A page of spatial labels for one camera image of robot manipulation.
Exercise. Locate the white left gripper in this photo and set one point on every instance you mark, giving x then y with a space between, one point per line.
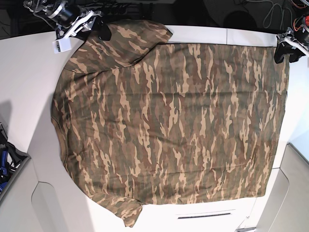
294 43

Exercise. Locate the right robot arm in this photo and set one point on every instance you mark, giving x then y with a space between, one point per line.
53 9

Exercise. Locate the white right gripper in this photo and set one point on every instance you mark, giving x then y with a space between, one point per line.
84 22

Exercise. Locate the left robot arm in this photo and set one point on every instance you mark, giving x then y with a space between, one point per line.
300 22

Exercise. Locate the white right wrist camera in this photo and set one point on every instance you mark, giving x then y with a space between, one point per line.
61 45

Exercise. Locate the camouflage T-shirt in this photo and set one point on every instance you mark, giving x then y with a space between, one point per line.
143 121

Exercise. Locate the grey bin with blue items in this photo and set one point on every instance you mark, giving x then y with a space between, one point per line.
12 162

